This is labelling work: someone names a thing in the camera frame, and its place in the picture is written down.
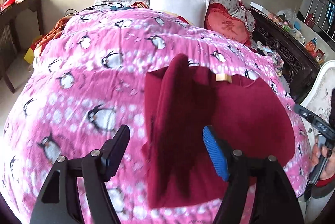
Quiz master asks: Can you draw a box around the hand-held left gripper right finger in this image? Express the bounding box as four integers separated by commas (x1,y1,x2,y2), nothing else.
202,125,305,224

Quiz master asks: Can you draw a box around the person's right hand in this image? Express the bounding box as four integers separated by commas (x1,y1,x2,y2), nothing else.
311,144,335,180

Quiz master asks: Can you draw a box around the wooden desk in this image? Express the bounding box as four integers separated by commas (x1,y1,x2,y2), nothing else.
0,0,45,38

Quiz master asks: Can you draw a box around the red heart cushion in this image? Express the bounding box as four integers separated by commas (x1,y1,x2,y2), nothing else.
204,3,253,45

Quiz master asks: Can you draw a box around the red packet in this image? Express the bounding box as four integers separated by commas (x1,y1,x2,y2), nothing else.
306,42,317,57

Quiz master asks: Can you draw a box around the clear plastic bag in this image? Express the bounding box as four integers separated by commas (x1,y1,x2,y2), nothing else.
277,9,297,28

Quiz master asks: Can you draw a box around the small cloth heap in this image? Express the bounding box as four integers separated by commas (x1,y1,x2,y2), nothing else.
256,41,284,75

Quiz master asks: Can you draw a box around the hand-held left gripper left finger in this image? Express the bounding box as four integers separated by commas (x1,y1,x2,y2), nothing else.
29,124,131,224

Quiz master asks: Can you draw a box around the white patterned armchair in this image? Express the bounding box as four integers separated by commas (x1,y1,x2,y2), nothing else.
300,60,335,224

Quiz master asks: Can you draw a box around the pink penguin blanket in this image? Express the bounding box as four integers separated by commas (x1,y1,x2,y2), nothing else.
0,8,313,224

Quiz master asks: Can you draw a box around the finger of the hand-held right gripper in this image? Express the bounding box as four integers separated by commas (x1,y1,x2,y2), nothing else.
293,104,335,135

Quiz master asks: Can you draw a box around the orange cloth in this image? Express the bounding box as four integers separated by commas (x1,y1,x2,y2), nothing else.
34,16,70,57

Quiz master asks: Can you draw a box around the yellow bag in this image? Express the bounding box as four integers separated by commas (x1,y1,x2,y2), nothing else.
23,35,44,65

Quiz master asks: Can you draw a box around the white pillow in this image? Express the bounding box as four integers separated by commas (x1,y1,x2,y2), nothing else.
149,0,210,28

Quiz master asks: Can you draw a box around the maroon sweater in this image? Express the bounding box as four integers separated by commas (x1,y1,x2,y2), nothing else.
141,54,296,209

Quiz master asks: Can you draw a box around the dark carved wooden headboard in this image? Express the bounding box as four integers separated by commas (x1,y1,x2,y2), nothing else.
250,8,321,104

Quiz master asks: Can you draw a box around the wooden chair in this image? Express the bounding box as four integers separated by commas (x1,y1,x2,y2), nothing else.
0,21,20,93

